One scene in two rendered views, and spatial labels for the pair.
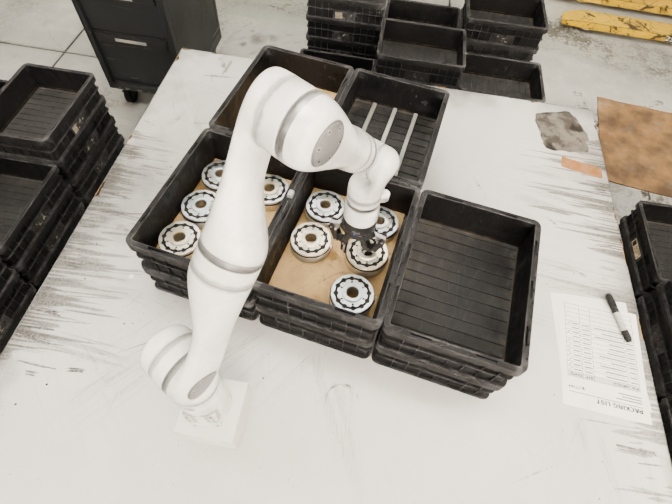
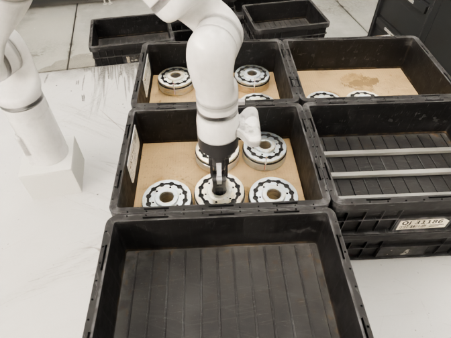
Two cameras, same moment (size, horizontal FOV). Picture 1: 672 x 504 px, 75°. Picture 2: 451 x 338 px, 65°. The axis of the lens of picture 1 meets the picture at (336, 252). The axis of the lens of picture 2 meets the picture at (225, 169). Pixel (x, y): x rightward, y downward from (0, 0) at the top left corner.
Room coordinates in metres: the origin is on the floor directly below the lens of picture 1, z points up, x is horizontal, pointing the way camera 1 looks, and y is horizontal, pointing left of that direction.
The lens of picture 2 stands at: (0.45, -0.51, 1.45)
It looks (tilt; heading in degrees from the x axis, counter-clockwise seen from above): 48 degrees down; 74
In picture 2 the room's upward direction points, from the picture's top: straight up
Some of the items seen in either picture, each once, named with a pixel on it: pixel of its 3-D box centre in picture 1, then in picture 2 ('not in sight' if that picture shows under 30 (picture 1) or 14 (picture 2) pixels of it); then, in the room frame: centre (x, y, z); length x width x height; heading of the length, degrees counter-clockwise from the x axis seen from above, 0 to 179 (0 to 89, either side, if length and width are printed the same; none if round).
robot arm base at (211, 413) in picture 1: (202, 392); (37, 127); (0.20, 0.23, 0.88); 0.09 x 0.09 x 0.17; 5
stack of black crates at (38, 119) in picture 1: (61, 143); (280, 51); (1.28, 1.21, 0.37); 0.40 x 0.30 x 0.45; 176
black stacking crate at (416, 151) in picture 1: (382, 138); (398, 163); (0.97, -0.10, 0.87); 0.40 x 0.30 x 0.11; 167
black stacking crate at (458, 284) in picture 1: (460, 283); (225, 308); (0.52, -0.30, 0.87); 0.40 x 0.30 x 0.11; 167
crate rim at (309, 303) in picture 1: (341, 234); (218, 154); (0.59, -0.01, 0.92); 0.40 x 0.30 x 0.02; 167
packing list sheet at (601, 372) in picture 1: (601, 352); not in sight; (0.45, -0.71, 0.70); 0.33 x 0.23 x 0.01; 176
